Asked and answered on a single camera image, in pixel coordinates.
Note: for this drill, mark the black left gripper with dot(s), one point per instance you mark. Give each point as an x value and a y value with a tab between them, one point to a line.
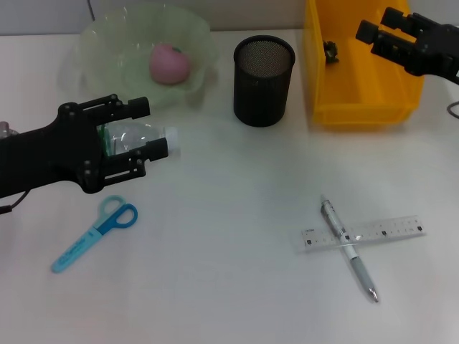
43	157

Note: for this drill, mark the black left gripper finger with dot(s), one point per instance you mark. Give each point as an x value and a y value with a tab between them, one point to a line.
157	148

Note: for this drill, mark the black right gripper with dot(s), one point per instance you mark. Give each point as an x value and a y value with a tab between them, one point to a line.
437	50

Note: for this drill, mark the clear bottle green label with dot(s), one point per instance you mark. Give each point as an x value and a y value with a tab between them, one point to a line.
136	136

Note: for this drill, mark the pink toy peach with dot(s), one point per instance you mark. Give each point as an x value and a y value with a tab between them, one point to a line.
168	64

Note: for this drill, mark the green plastic wrapper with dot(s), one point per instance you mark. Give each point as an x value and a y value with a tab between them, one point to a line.
330	52

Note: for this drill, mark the green translucent fruit plate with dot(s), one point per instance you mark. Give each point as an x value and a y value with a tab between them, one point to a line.
118	71

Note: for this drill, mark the black mesh pen holder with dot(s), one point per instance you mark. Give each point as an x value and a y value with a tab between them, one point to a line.
261	96

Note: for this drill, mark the clear plastic ruler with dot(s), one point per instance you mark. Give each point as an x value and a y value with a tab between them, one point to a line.
387	229

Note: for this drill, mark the silver pen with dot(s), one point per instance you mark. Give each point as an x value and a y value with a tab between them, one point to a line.
362	272

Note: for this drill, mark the yellow plastic bin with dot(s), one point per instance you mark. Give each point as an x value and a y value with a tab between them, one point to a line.
365	96

